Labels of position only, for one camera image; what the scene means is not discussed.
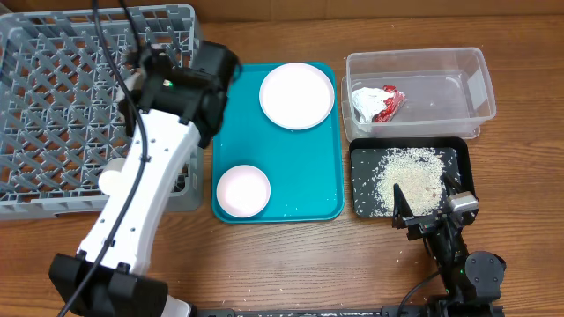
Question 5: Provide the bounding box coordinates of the teal plastic tray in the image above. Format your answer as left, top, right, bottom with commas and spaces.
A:
212, 63, 345, 224

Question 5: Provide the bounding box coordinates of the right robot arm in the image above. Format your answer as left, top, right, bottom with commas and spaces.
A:
392, 173, 507, 317

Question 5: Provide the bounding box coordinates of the white paper cup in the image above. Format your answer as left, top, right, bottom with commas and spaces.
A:
98, 158, 126, 195

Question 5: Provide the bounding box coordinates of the clear plastic container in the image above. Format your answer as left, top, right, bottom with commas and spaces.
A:
341, 48, 497, 141

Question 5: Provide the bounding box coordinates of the rice pile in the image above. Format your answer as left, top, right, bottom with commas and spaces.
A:
350, 147, 460, 217

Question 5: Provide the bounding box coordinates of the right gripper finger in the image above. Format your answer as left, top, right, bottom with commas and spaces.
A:
442, 173, 465, 196
392, 183, 414, 228

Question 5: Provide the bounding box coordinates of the black waste tray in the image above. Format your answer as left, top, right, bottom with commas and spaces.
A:
349, 136, 479, 223

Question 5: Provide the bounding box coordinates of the large white plate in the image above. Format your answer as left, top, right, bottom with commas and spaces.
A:
259, 63, 335, 130

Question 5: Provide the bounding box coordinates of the grey dishwasher rack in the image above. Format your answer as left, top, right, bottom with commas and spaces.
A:
1, 4, 204, 221

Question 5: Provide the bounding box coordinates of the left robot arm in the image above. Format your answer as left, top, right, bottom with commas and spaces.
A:
48, 41, 241, 316

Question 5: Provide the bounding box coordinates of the small pink-rimmed plate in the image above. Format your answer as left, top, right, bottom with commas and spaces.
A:
216, 165, 271, 218

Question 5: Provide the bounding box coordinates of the red wrapper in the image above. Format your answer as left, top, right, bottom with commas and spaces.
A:
373, 85, 405, 122

